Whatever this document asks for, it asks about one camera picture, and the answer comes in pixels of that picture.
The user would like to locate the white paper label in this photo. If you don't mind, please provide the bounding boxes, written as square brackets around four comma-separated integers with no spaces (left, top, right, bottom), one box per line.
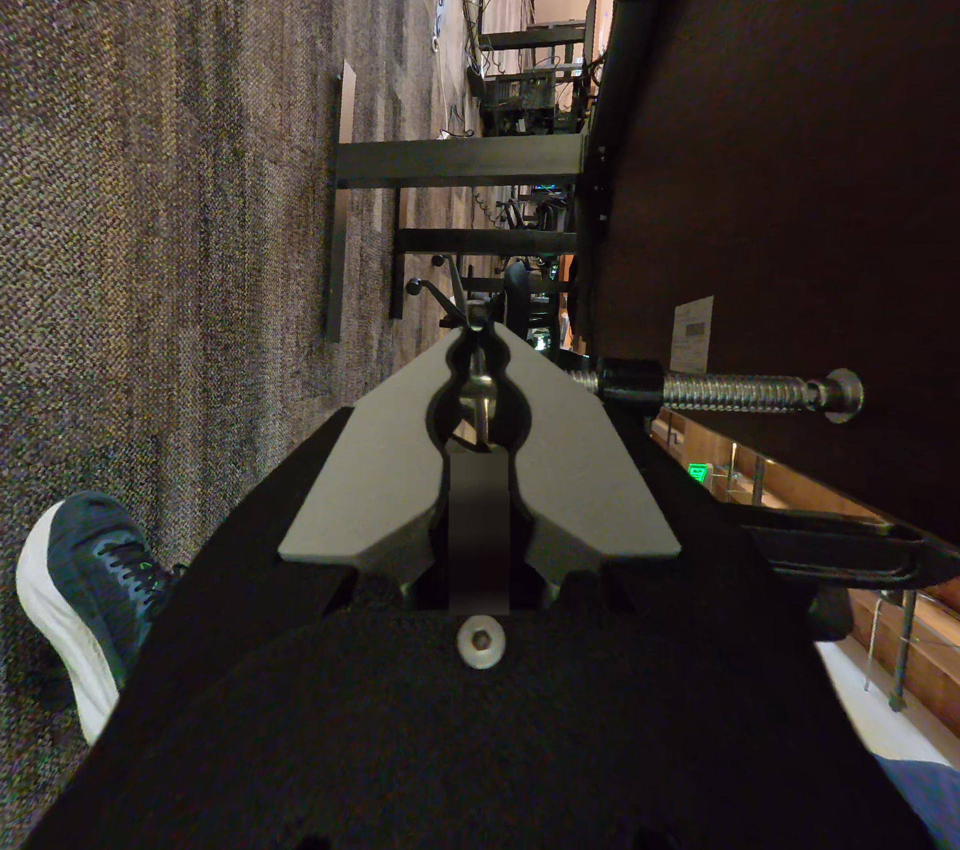
[669,295,715,377]

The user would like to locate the black desktop computer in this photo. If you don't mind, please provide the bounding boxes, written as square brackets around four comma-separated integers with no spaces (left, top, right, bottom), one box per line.
[483,70,562,137]

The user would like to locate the black C-clamp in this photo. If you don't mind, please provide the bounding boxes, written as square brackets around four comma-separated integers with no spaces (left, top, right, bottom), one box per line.
[450,306,942,592]

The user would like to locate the person's dark blue top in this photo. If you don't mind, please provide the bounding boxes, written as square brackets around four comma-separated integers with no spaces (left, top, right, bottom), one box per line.
[873,752,960,850]

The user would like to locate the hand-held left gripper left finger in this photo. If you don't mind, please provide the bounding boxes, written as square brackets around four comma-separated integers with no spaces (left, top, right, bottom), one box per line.
[277,329,472,605]

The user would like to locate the grey desk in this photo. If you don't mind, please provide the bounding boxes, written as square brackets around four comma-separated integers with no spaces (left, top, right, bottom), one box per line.
[322,0,960,544]

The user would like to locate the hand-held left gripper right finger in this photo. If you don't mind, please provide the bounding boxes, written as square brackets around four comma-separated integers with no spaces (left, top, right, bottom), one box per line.
[483,325,684,604]

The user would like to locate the person's dark sneaker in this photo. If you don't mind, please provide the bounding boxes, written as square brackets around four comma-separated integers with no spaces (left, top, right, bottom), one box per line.
[16,490,189,746]

